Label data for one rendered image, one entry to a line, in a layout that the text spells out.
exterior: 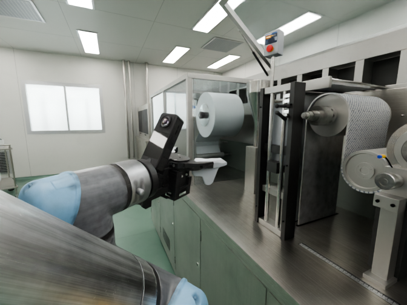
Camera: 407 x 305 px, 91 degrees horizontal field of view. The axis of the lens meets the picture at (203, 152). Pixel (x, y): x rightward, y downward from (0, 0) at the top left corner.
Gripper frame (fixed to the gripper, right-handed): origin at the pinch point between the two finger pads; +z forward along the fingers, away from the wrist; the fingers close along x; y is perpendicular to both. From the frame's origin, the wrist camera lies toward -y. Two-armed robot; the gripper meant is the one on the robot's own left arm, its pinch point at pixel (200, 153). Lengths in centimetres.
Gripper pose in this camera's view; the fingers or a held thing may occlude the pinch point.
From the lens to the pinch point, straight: 51.3
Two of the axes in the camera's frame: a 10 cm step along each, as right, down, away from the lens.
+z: 5.2, -1.3, 8.4
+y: -1.2, 9.7, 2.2
